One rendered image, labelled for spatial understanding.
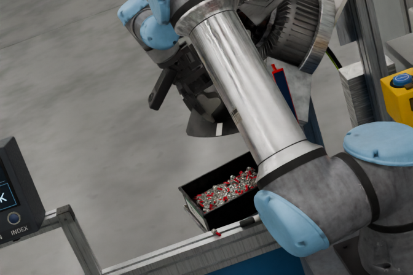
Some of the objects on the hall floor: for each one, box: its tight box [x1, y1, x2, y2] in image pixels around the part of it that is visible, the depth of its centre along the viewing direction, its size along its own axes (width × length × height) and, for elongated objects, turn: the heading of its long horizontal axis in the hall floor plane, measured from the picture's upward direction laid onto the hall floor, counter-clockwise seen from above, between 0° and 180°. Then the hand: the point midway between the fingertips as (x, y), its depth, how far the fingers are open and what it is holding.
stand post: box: [347, 0, 396, 122], centre depth 220 cm, size 4×9×115 cm, turn 38°
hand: (208, 119), depth 177 cm, fingers closed
